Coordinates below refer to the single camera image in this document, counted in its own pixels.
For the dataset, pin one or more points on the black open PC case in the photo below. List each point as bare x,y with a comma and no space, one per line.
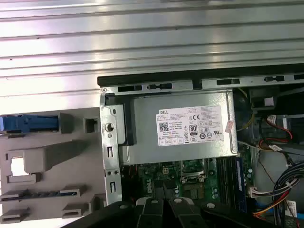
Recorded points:
111,142

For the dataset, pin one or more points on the CPU socket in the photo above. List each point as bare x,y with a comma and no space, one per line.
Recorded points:
192,167

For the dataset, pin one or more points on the grey optical drive cage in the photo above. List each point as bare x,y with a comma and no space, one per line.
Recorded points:
297,123

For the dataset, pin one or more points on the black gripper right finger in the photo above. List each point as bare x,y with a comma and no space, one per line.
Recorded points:
183,213

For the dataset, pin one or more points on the green motherboard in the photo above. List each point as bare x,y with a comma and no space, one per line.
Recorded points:
145,173

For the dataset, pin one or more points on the silver CPU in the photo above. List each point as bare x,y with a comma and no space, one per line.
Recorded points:
17,166

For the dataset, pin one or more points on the hard disk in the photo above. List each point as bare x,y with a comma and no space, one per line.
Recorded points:
35,122

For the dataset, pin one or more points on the blue RAM stick in slot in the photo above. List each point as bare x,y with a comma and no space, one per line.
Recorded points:
240,185

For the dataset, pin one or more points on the grey power supply unit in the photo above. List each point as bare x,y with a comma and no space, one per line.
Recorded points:
142,147

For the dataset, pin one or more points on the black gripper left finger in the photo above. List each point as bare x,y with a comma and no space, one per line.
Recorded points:
149,213

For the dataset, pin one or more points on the RAM stick on rack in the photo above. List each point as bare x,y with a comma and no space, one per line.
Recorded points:
38,194

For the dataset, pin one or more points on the grey parts rack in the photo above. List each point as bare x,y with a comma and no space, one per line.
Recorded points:
59,166

